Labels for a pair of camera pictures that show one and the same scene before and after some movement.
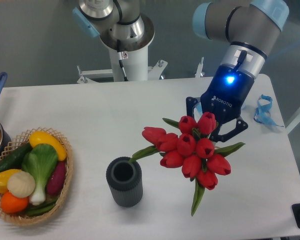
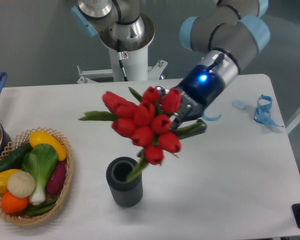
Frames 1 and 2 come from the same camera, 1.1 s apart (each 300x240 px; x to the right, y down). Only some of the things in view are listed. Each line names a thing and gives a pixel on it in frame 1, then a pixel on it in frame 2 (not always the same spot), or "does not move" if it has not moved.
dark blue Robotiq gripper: x=224 y=95 to x=200 y=89
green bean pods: x=42 y=208 does not move
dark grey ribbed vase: x=124 y=178 does not move
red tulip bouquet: x=188 y=144 to x=149 y=124
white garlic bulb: x=21 y=184 does not move
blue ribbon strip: x=262 y=114 does not move
